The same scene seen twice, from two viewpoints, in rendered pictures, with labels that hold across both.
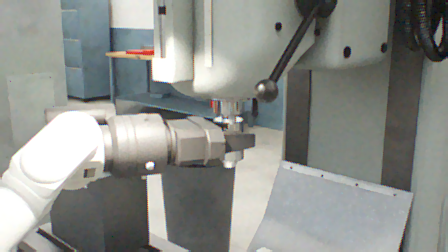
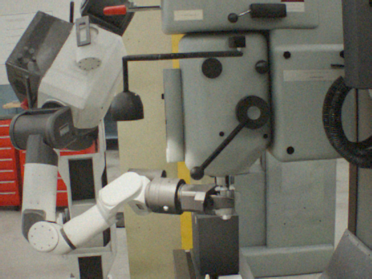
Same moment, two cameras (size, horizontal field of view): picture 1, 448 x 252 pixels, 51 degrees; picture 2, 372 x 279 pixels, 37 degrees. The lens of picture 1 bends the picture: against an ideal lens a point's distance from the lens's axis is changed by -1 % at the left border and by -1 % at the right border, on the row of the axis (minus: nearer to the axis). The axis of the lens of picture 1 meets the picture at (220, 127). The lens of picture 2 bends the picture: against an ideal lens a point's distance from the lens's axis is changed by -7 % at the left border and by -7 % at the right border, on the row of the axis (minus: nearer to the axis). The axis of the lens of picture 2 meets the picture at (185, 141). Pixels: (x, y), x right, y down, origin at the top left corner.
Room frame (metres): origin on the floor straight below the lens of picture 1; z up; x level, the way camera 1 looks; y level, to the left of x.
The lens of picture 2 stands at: (-0.33, -0.88, 1.59)
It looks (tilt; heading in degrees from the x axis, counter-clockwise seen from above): 9 degrees down; 44
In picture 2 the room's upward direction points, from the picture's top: 3 degrees counter-clockwise
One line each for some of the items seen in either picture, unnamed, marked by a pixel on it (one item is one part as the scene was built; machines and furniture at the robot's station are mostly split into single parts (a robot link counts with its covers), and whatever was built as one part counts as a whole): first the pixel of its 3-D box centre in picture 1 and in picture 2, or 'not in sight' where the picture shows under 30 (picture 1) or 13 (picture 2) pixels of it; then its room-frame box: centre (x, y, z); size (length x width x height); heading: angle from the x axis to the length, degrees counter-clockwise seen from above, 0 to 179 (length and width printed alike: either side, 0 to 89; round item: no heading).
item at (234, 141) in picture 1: (236, 142); (220, 202); (0.67, -0.02, 1.24); 0.06 x 0.02 x 0.03; 112
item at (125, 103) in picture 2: not in sight; (127, 105); (0.51, 0.09, 1.48); 0.07 x 0.07 x 0.06
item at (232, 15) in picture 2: not in sight; (256, 13); (0.66, -0.16, 1.66); 0.12 x 0.04 x 0.04; 137
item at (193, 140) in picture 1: (171, 143); (188, 198); (0.67, 0.07, 1.24); 0.13 x 0.12 x 0.10; 22
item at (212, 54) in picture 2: not in sight; (201, 54); (0.53, -0.11, 1.58); 0.17 x 0.01 x 0.01; 150
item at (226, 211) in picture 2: (228, 142); (225, 202); (0.70, -0.01, 1.23); 0.05 x 0.05 x 0.05
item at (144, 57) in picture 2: not in sight; (143, 57); (0.48, 0.00, 1.58); 0.17 x 0.01 x 0.01; 74
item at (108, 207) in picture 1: (96, 197); (214, 233); (0.99, 0.28, 1.02); 0.22 x 0.12 x 0.20; 48
